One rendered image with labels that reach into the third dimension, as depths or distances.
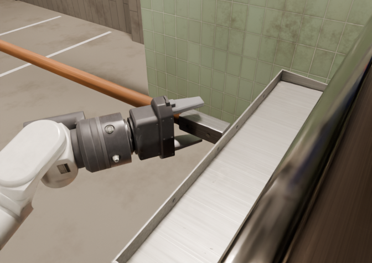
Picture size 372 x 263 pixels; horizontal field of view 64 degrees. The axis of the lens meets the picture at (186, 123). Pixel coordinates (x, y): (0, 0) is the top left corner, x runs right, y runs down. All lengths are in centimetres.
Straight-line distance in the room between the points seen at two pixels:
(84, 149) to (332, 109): 37
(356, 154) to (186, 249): 26
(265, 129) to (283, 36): 122
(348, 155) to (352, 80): 5
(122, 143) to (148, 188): 154
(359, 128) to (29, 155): 39
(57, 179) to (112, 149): 11
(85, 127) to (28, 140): 8
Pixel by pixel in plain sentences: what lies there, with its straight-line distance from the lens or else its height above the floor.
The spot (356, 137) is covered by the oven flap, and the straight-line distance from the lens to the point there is 21.
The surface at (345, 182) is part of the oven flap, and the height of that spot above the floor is 141.
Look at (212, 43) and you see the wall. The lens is 196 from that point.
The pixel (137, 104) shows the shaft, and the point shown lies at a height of 120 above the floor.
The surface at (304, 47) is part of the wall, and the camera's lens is 173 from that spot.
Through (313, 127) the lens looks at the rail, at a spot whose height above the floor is 143.
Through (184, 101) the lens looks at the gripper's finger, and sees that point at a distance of 51.
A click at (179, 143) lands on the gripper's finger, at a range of 55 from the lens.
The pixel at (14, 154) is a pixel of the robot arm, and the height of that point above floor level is 125.
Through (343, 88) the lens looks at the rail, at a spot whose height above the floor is 143.
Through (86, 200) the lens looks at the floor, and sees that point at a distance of 203.
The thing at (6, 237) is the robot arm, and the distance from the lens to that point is 49.
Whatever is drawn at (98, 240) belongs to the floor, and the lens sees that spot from 184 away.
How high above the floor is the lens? 153
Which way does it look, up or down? 38 degrees down
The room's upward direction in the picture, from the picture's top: straight up
